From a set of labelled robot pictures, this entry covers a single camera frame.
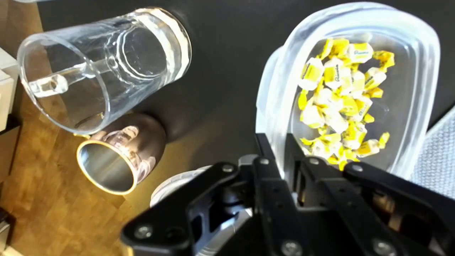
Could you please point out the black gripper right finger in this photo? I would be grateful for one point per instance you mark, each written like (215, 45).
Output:
(360, 207)

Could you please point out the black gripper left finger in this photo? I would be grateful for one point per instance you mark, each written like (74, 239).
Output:
(265, 203)

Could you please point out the yellow wrapped candy pile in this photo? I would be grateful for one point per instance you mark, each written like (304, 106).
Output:
(341, 104)

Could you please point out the clear plastic candy container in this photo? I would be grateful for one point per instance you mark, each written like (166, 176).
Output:
(412, 71)

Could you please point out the empty clear plastic container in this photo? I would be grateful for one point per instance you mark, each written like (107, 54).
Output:
(175, 182)

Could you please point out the light blue towel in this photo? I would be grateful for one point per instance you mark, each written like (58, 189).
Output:
(438, 156)

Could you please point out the patterned metal cup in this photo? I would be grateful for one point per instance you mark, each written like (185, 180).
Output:
(118, 161)

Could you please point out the clear glass mug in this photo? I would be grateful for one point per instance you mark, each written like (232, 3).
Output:
(104, 71)

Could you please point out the white base cabinet with drawers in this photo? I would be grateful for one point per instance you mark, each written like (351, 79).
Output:
(7, 89)

